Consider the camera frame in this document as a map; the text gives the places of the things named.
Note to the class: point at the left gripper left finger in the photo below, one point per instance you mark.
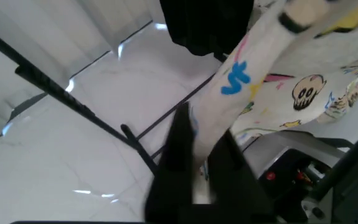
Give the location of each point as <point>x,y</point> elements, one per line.
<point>172,174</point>

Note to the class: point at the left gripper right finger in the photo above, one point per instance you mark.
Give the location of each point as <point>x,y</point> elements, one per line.
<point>238,186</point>

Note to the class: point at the cream printed garment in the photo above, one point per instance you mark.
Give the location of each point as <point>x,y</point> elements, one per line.
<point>259,87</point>

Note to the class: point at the black garment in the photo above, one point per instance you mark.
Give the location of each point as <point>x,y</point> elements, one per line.
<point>206,25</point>

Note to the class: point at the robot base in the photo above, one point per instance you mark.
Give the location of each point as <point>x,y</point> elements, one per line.
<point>290,161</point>

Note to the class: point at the black clothes rack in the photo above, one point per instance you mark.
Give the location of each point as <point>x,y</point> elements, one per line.
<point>51,88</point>

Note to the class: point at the white curtain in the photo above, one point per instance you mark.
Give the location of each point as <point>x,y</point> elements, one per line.
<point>57,31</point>

